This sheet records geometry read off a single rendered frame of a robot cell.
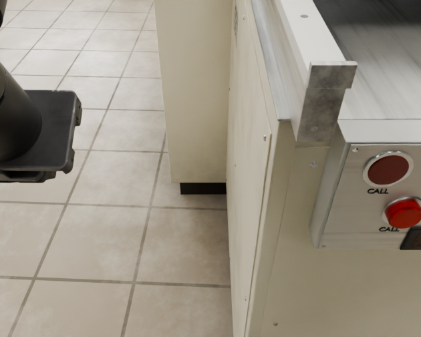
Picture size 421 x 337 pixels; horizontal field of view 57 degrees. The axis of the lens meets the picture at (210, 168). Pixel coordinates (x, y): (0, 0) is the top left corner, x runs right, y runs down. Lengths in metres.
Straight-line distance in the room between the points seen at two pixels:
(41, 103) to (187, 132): 0.90
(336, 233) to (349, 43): 0.21
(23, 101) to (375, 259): 0.40
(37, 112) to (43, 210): 1.18
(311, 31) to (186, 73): 0.78
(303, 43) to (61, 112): 0.19
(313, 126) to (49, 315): 1.04
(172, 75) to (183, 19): 0.16
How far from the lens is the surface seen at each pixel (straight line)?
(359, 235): 0.41
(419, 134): 0.35
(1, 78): 0.27
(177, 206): 1.39
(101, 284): 1.24
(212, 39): 1.05
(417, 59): 0.47
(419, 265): 0.54
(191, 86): 1.11
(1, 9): 0.28
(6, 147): 0.30
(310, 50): 0.30
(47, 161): 0.31
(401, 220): 0.39
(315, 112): 0.29
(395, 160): 0.34
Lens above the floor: 1.03
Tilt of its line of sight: 42 degrees down
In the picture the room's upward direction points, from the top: straight up
